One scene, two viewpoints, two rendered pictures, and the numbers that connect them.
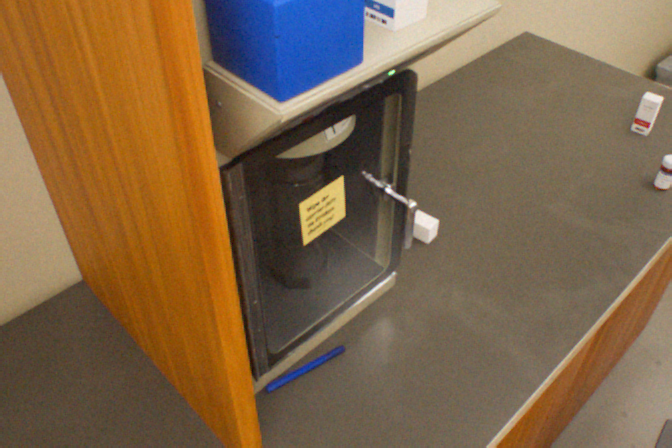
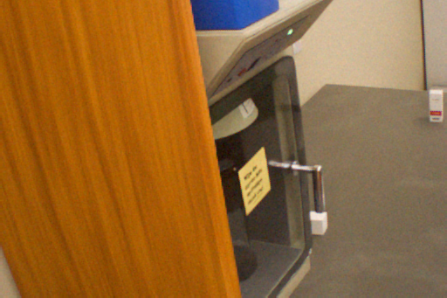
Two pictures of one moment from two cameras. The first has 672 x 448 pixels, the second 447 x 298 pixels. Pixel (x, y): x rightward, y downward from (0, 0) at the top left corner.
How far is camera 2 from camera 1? 0.30 m
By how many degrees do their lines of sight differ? 20
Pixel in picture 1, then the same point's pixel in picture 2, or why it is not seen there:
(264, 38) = not seen: outside the picture
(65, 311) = not seen: outside the picture
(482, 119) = (324, 145)
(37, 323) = not seen: outside the picture
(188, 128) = (185, 46)
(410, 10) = not seen: outside the picture
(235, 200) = not seen: hidden behind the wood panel
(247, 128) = (210, 66)
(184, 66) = not seen: outside the picture
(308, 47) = not seen: outside the picture
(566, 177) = (403, 162)
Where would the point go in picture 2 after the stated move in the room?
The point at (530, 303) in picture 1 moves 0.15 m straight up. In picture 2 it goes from (419, 244) to (420, 182)
